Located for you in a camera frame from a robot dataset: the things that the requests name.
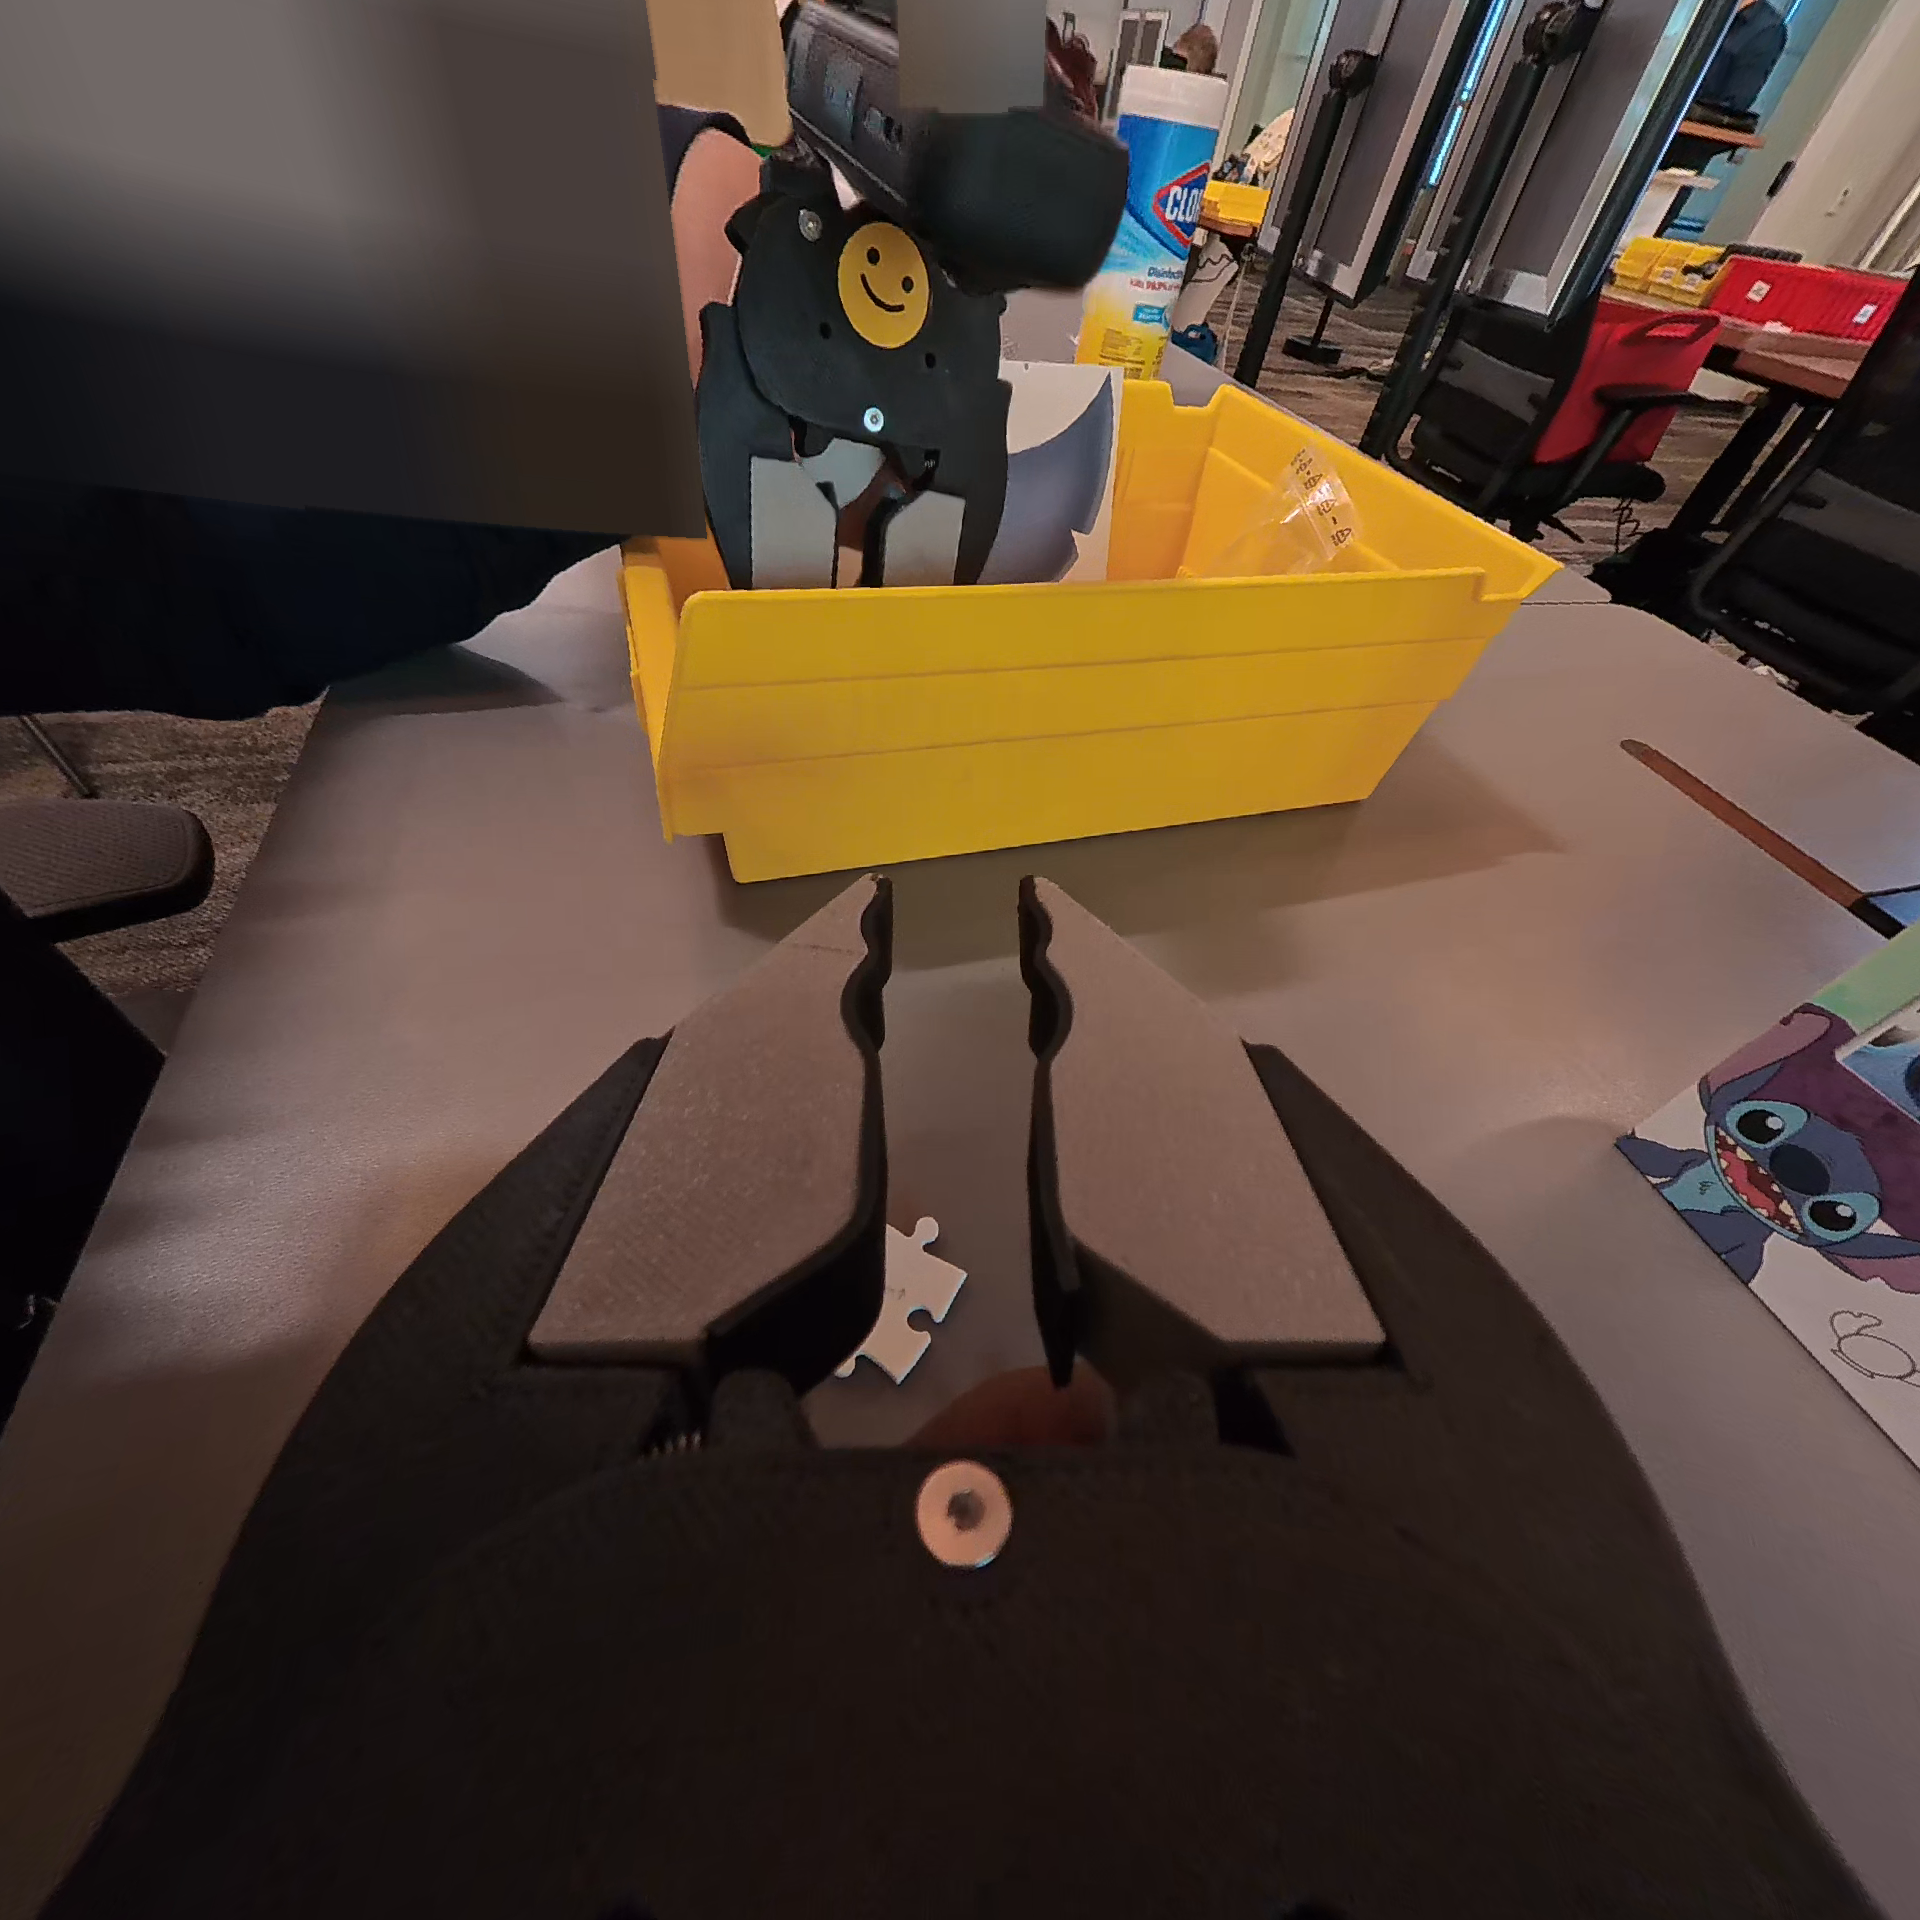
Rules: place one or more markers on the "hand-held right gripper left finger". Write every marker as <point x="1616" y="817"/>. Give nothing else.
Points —
<point x="720" y="1184"/>

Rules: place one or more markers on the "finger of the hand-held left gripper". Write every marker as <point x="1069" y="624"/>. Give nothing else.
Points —
<point x="932" y="539"/>
<point x="788" y="523"/>

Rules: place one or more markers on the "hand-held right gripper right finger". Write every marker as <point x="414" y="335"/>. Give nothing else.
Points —
<point x="1184" y="1200"/>

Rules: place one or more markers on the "curved grey white puzzle section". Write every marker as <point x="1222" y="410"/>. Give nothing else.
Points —
<point x="1059" y="480"/>

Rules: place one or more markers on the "yellow plastic bin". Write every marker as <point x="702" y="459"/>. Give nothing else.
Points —
<point x="1050" y="720"/>

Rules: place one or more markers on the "white puzzle piece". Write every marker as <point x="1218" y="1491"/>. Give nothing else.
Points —
<point x="908" y="1305"/>

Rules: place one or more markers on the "person's left hand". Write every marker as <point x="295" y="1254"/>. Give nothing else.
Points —
<point x="710" y="254"/>

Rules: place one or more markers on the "clear plastic bag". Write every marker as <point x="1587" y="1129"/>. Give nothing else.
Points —
<point x="1306" y="517"/>

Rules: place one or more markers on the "white wipes canister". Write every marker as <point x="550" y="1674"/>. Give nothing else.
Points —
<point x="1179" y="225"/>

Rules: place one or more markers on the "black office chair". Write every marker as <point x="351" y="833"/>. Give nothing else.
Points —
<point x="1799" y="570"/>
<point x="1501" y="480"/>

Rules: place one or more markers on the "glass partition panels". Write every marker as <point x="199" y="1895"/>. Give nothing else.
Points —
<point x="1349" y="150"/>

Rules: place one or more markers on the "black chair armrest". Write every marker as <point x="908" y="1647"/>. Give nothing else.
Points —
<point x="106" y="870"/>

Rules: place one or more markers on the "row of yellow bins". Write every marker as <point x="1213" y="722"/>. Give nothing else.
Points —
<point x="1675" y="270"/>

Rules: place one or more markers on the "long red storage bin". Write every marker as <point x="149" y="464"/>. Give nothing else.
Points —
<point x="1810" y="301"/>

